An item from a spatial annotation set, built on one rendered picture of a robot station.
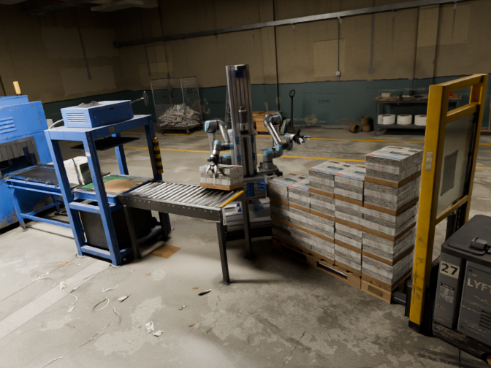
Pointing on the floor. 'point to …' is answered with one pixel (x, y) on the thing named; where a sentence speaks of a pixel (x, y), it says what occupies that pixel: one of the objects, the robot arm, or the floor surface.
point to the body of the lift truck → (465, 290)
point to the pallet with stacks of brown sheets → (262, 122)
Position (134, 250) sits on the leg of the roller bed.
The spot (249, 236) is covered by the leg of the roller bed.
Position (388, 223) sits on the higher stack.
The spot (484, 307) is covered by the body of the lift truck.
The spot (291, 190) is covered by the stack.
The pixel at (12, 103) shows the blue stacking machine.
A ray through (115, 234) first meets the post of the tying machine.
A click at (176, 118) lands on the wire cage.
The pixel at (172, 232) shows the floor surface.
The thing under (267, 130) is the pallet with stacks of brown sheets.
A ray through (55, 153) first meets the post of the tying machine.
